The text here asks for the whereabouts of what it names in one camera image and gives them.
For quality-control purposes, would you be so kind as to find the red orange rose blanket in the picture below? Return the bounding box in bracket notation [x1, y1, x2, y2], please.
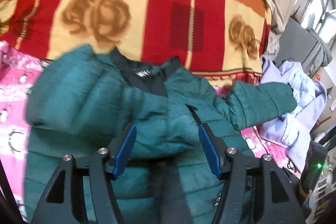
[1, 0, 271, 86]

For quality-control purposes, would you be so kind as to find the grey cabinet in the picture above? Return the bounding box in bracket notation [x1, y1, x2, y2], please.
[274, 18, 333, 76]

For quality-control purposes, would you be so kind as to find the pink penguin bed sheet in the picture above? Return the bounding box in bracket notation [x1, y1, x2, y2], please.
[0, 41, 50, 220]

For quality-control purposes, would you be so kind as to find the green quilted puffer jacket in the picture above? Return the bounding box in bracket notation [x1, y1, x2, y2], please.
[24, 45, 297, 223]

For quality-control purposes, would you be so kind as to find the lavender fleece garment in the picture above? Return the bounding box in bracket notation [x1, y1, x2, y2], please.
[258, 55, 327, 172]

